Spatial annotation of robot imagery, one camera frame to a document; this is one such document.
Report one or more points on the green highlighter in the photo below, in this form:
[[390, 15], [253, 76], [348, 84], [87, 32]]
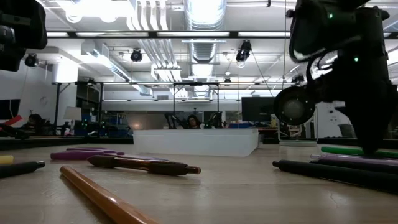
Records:
[[342, 151]]

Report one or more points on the black monitor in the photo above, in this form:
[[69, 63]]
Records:
[[258, 109]]

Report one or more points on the person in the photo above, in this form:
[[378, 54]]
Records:
[[193, 122], [32, 122]]

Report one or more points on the black overhead frame bar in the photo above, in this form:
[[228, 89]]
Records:
[[152, 34]]

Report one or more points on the purple pen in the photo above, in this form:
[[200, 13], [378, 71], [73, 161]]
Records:
[[357, 160]]

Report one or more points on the brown pen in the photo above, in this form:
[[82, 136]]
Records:
[[143, 165]]

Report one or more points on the black hanging spotlight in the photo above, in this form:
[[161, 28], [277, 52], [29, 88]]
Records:
[[136, 56], [243, 52], [31, 60]]

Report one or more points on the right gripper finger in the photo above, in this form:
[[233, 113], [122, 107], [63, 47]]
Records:
[[370, 143]]

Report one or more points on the black pen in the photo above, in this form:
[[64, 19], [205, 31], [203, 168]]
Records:
[[373, 167], [326, 174], [18, 169]]

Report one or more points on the orange pencil with eraser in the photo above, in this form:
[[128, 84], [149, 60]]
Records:
[[102, 196]]

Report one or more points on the yellow highlighter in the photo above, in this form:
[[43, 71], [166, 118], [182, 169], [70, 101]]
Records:
[[5, 159]]

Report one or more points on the clear plastic supply box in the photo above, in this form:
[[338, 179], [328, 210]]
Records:
[[196, 143]]

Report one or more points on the black aluminium table frame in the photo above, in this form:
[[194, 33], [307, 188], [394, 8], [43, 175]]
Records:
[[62, 142]]

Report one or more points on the grey trash bin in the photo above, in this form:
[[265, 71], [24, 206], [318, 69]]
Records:
[[347, 130]]

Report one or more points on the black background robot arm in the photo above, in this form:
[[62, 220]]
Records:
[[215, 120], [170, 122]]

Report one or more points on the white lampshade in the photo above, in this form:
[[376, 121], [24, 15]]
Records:
[[72, 113]]

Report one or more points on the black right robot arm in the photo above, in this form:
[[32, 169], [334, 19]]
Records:
[[342, 25]]

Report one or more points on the red object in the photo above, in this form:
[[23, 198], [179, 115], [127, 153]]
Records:
[[12, 120]]

